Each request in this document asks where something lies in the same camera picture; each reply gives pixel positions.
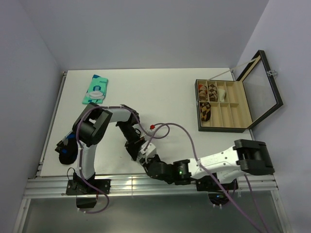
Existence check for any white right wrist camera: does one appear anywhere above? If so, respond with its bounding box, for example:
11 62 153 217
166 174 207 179
137 142 156 164

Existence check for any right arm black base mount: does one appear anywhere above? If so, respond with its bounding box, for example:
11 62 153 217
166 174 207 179
195 176 238 206

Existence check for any black blue sock pair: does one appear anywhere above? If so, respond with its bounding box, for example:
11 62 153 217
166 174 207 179
55 131 78 165

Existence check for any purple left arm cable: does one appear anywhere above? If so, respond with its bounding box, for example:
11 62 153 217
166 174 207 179
75 105 171 215

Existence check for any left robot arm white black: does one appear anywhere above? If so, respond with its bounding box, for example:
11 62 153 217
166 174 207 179
72 102 146 194

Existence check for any teal patterned sock pair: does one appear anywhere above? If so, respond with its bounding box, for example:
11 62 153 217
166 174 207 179
82 74 108 104

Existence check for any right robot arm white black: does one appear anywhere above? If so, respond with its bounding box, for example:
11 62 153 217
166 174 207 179
138 139 275 189

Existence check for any cream yellow sock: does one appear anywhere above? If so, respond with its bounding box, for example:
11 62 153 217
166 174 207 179
218 89 226 102

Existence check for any brown checkered rolled sock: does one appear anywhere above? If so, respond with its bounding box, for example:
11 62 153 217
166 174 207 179
208 84 218 102

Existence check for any aluminium frame rail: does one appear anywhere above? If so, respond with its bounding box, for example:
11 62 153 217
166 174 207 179
23 174 278 199

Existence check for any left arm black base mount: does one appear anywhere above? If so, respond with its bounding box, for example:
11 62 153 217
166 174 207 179
66 179 111 209

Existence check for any orange brown rolled sock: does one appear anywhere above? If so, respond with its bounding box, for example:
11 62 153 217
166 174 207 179
198 84 208 101

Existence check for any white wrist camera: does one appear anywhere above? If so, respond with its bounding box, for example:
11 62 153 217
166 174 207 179
137 142 156 164
147 128 155 135

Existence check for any black compartment box with lid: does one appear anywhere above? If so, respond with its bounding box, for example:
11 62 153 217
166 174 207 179
194 50 283 133

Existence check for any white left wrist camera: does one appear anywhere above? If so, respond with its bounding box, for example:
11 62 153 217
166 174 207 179
147 128 155 135

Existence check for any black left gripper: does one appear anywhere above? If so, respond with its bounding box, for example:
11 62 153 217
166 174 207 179
117 121 145 161

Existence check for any dark checkered rolled sock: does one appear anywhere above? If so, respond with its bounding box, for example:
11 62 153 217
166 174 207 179
200 102 211 122

